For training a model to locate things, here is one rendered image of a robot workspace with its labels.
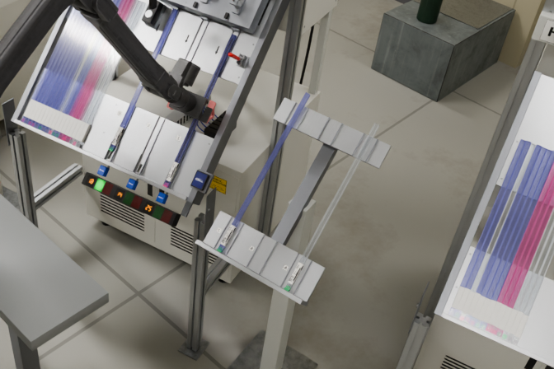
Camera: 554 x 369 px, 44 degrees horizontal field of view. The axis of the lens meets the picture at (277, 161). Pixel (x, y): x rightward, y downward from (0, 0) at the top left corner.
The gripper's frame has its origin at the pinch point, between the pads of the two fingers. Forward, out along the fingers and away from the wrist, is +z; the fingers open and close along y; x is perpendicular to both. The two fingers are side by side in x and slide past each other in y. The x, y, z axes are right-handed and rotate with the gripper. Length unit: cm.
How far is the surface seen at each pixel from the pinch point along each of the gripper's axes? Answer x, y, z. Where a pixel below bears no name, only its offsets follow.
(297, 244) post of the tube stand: 24.9, -42.5, 7.7
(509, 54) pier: -134, -63, 265
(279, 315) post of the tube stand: 49, -41, 31
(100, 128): 16.9, 29.1, 1.2
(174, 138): 10.8, 4.1, 1.3
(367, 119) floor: -47, -10, 183
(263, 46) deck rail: -25.3, -10.3, 1.4
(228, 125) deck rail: 0.8, -10.3, 1.7
